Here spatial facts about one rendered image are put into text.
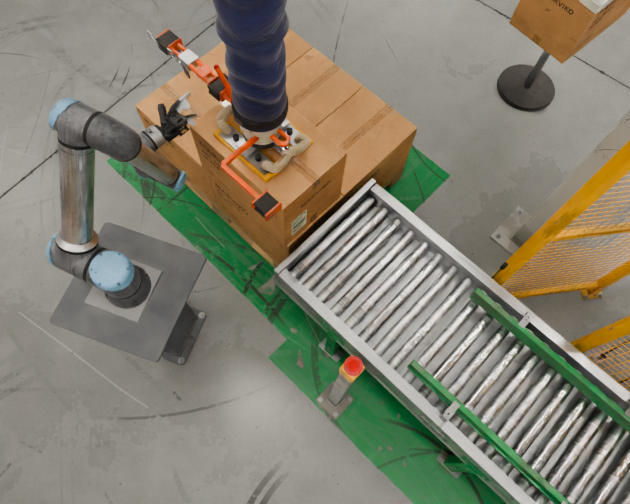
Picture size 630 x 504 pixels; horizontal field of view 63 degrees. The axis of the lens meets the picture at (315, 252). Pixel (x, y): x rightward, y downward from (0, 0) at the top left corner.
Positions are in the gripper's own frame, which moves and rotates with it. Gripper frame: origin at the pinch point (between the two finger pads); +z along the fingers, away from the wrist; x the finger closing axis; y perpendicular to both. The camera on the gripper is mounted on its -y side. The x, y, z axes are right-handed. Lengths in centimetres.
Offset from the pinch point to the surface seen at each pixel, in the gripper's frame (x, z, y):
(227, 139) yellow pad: -10.4, 1.8, 17.9
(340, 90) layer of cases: -53, 85, 12
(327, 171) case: -14, 23, 59
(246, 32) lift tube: 60, 6, 36
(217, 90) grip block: 2.0, 10.8, 3.9
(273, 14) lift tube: 65, 13, 40
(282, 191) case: -13, 2, 52
